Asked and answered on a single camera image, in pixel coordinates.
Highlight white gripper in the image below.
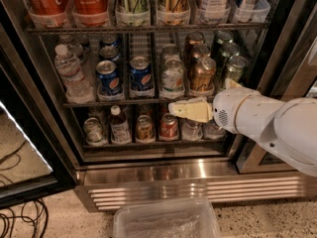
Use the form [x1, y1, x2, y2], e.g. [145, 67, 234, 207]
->
[168, 78, 260, 134]

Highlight orange can shelf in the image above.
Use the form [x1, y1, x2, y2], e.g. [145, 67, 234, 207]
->
[190, 57, 216, 92]

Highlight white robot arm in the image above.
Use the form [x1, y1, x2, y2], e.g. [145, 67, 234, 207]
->
[168, 78, 317, 177]

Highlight right water bottle bottom shelf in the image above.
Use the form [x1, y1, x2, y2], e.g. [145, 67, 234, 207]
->
[204, 120, 226, 140]

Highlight water bottle shelf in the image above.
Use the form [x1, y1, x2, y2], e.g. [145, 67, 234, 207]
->
[204, 120, 226, 140]
[182, 119, 202, 141]

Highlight left water bottle bottom shelf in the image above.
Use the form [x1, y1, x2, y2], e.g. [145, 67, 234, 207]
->
[182, 119, 202, 141]

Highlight front white green can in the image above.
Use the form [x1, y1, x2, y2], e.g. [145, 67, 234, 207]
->
[161, 59, 184, 92]

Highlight white green can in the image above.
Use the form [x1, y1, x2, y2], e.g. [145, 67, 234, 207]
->
[160, 44, 180, 63]
[161, 59, 184, 92]

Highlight middle orange can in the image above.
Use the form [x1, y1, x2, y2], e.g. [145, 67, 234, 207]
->
[190, 44, 211, 68]

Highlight orange can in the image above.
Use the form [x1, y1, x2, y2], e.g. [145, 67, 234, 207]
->
[190, 44, 211, 68]
[184, 32, 205, 63]

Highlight middle green can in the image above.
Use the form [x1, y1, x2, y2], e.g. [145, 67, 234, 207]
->
[216, 43, 240, 74]

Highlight red can bottom shelf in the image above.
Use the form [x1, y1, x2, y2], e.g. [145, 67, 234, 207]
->
[159, 113, 178, 140]

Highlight rear orange can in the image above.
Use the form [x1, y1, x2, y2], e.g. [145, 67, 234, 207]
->
[184, 32, 205, 63]

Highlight rear white green can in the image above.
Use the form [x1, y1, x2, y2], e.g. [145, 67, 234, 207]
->
[160, 44, 180, 63]

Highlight blue Pepsi can centre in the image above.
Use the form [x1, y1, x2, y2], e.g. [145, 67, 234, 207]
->
[129, 56, 155, 97]

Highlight gold can bottom shelf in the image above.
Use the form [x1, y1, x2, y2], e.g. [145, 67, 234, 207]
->
[136, 115, 155, 142]

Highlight brown tea bottle bottom shelf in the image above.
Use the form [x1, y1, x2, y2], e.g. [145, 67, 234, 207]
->
[110, 105, 131, 145]

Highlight front left Pepsi can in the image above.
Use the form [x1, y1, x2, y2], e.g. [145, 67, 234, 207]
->
[96, 60, 123, 96]

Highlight middle left Pepsi can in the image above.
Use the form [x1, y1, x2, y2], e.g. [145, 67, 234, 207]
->
[99, 46, 121, 63]

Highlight rear left Pepsi can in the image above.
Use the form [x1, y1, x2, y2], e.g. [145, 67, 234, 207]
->
[100, 34, 121, 48]

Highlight silver green can bottom shelf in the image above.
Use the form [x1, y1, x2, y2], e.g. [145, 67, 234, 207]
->
[83, 117, 106, 146]

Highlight stainless fridge base grille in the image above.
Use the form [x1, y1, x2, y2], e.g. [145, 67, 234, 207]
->
[74, 159, 317, 212]

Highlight open glass fridge door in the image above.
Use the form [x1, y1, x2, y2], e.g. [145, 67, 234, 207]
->
[0, 5, 75, 209]

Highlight clear plastic bin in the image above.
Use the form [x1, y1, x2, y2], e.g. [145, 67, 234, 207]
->
[113, 197, 222, 238]

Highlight front clear water bottle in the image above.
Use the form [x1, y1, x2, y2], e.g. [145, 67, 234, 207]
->
[54, 45, 95, 104]

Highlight clear water bottle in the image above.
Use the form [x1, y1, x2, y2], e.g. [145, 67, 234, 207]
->
[59, 35, 86, 64]
[54, 45, 95, 104]

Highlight rear clear water bottle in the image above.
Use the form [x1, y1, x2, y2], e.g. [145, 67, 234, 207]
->
[59, 35, 86, 64]

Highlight top wire shelf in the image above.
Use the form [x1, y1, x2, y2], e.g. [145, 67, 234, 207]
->
[27, 22, 269, 35]

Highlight wire shelf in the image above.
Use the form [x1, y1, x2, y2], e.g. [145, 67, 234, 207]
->
[62, 94, 219, 108]
[27, 22, 269, 35]

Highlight middle wire shelf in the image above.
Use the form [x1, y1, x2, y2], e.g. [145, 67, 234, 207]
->
[62, 94, 219, 108]

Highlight black floor cables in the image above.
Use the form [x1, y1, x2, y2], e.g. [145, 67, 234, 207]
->
[0, 197, 50, 238]

